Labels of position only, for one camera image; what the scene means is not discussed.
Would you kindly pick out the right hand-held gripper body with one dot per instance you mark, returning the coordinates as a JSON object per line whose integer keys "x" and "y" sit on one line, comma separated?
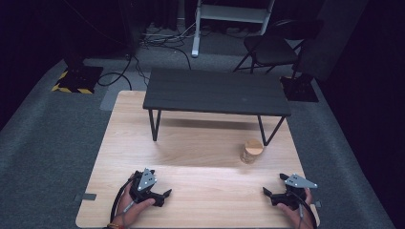
{"x": 294, "y": 187}

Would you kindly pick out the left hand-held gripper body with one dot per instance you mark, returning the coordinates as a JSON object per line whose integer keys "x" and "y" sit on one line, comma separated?
{"x": 144, "y": 186}

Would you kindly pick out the person's left hand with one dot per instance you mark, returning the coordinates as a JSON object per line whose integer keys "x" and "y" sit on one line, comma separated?
{"x": 127, "y": 208}

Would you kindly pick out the person's right hand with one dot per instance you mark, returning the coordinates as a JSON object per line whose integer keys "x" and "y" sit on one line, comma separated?
{"x": 297, "y": 216}

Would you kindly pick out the grey tape strip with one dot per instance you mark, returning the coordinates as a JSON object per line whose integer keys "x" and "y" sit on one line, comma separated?
{"x": 86, "y": 197}
{"x": 317, "y": 204}

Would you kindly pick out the small wooden cylinder block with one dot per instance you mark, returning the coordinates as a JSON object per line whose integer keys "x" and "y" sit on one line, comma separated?
{"x": 252, "y": 152}

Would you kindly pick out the small black shelf table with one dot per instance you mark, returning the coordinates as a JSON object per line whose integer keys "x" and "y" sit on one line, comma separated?
{"x": 216, "y": 90}

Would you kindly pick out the black folding chair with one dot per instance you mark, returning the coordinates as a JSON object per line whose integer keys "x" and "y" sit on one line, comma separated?
{"x": 273, "y": 47}

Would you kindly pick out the grey curtain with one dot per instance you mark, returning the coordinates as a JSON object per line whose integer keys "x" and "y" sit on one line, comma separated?
{"x": 334, "y": 35}

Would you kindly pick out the black stand base plate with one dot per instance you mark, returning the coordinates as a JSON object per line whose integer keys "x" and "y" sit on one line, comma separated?
{"x": 299, "y": 90}

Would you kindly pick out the black base plate yellow stripes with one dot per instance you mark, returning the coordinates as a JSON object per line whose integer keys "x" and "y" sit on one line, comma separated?
{"x": 79, "y": 79}

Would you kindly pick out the white metal stand frame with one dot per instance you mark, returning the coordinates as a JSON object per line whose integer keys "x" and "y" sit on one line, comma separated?
{"x": 229, "y": 14}

